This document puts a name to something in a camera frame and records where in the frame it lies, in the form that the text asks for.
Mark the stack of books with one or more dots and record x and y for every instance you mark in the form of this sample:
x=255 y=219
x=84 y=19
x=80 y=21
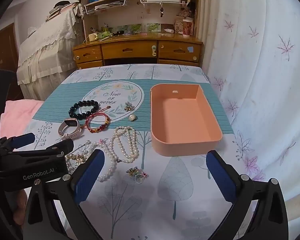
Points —
x=60 y=10

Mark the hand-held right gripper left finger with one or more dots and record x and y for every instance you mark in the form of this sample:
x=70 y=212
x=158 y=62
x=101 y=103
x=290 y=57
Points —
x=90 y=177

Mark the floral storage box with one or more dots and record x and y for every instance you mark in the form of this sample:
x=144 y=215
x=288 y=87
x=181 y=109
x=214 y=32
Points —
x=178 y=25

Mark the white tube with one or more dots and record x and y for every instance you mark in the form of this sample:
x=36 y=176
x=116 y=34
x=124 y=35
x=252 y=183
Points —
x=169 y=30

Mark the pink smartwatch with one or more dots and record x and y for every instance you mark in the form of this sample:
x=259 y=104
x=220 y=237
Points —
x=71 y=123

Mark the brown wooden door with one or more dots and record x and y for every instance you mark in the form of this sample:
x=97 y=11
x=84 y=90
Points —
x=2 y=50

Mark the cream mug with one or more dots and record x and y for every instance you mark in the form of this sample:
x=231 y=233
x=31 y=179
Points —
x=93 y=37

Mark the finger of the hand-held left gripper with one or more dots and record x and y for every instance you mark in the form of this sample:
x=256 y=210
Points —
x=22 y=141
x=55 y=148

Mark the blue flower brooch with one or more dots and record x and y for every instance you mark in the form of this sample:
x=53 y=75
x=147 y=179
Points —
x=128 y=106

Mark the tree print tablecloth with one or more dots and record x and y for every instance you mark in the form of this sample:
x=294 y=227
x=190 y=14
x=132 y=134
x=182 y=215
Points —
x=140 y=205

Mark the person's left hand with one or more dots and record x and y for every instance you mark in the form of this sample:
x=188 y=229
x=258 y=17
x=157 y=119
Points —
x=20 y=205

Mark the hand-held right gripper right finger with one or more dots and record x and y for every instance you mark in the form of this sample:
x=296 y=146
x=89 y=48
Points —
x=220 y=177

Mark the oval pearl brooch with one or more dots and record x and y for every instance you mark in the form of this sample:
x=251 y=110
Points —
x=132 y=117

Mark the green plant picture strip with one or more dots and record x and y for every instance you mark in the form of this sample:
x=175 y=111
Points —
x=137 y=28

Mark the hanging keys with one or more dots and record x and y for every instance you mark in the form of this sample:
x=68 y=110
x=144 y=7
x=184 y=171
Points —
x=161 y=12

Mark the small pink charm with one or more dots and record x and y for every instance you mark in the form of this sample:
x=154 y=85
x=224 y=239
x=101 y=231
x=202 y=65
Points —
x=145 y=175

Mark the red floral cup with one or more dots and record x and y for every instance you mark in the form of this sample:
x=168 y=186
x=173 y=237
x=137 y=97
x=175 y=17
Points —
x=188 y=27

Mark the green and white hook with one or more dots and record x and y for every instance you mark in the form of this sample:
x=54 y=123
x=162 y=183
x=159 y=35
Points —
x=154 y=51

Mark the pink plastic storage box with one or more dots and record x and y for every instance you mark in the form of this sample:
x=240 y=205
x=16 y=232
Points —
x=185 y=120

